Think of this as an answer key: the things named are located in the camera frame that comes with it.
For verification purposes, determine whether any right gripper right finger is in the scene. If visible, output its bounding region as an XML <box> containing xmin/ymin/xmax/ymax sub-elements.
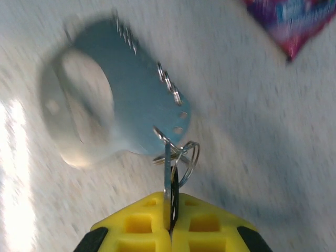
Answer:
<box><xmin>171</xmin><ymin>193</ymin><xmax>274</xmax><ymax>252</ymax></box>

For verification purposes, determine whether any silver key with black tag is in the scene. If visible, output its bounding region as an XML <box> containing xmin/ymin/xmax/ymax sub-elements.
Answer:
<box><xmin>153</xmin><ymin>140</ymin><xmax>202</xmax><ymax>236</ymax></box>

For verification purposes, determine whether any black key holder with rings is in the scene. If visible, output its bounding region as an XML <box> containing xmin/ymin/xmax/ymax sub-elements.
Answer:
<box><xmin>39</xmin><ymin>9</ymin><xmax>194</xmax><ymax>169</ymax></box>

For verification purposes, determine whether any purple candy bag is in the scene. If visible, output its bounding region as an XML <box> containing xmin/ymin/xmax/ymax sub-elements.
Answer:
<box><xmin>243</xmin><ymin>0</ymin><xmax>336</xmax><ymax>63</ymax></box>

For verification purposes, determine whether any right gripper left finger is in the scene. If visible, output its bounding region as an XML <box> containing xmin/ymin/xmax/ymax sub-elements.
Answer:
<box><xmin>75</xmin><ymin>191</ymin><xmax>173</xmax><ymax>252</ymax></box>

